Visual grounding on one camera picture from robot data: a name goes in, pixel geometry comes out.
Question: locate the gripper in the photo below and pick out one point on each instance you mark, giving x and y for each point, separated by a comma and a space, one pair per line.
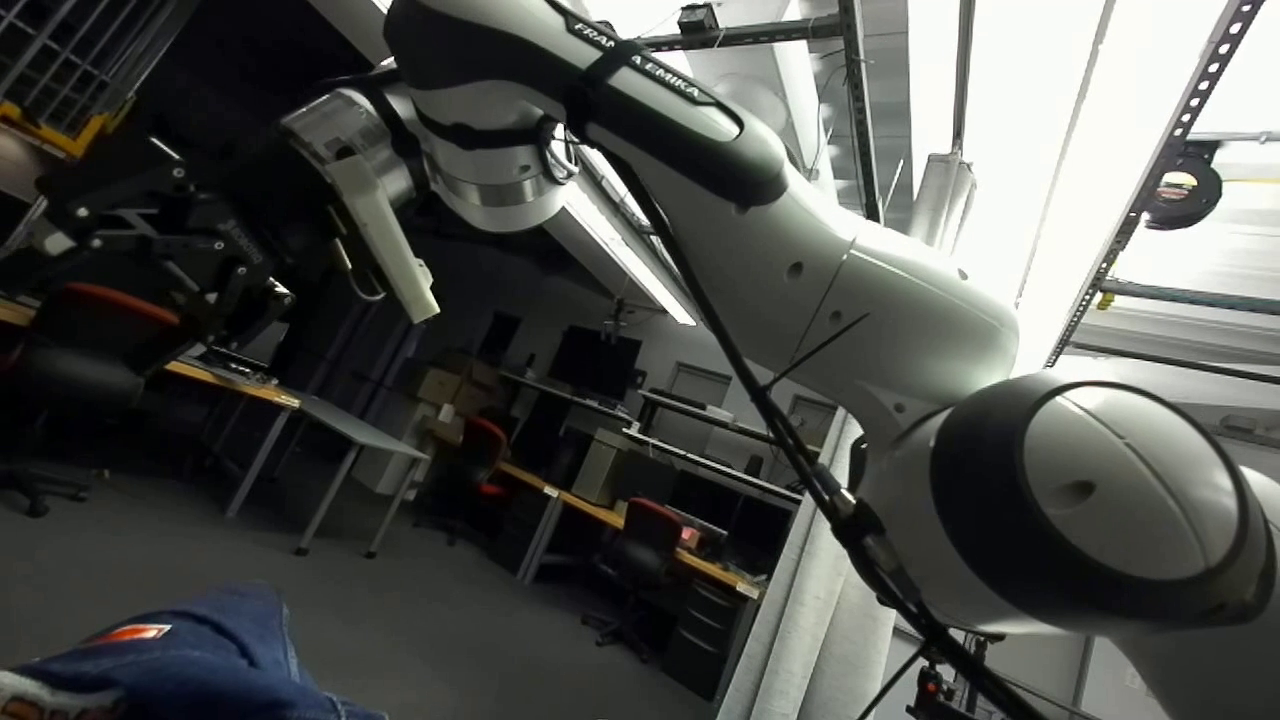
245, 225

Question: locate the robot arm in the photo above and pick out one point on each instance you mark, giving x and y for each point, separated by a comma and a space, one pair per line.
900, 320

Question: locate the red and black office chair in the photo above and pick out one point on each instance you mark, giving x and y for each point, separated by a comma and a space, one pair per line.
645, 545
485, 450
90, 340

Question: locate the blue jean jacket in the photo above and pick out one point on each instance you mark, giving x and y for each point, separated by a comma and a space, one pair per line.
200, 660

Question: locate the black keyboard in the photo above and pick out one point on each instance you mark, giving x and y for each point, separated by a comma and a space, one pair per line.
238, 365

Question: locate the wooden top desk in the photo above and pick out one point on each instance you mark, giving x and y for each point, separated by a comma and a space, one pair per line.
340, 420

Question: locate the stack of cardboard boxes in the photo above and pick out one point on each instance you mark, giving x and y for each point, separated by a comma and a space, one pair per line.
450, 392

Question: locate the black monitor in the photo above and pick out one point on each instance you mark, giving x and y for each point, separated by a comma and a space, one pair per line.
595, 362

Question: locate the long ceiling light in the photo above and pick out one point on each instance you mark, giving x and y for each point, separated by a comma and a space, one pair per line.
630, 260

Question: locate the beige computer case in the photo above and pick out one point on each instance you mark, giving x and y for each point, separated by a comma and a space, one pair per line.
600, 468

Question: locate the row of wooden top desks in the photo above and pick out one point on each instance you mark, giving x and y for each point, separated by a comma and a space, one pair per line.
600, 515

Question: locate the grey door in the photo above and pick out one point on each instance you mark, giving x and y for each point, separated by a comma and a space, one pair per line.
810, 420
698, 400

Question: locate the black drawer cabinet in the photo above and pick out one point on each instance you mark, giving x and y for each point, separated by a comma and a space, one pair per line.
705, 640

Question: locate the stand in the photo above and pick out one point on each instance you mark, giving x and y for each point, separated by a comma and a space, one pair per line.
935, 690

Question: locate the camera on mount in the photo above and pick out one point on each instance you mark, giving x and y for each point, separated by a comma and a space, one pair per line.
698, 18

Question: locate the silver ventilation duct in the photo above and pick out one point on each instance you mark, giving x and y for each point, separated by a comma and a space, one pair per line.
942, 200

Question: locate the perforated metal ceiling rail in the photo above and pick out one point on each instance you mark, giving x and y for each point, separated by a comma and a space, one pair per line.
1160, 160

